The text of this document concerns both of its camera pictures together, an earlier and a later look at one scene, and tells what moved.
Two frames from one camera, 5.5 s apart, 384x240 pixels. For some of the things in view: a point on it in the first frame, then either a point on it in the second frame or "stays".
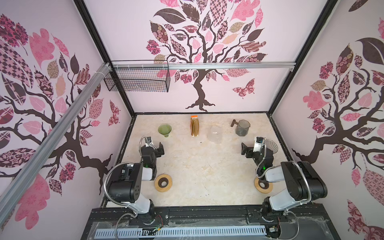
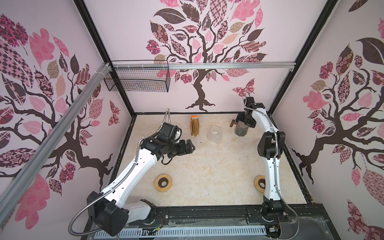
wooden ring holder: (263, 186) stays
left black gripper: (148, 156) to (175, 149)
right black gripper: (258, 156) to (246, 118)
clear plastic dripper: (214, 134) stays
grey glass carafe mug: (242, 127) stays
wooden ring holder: (163, 182) stays
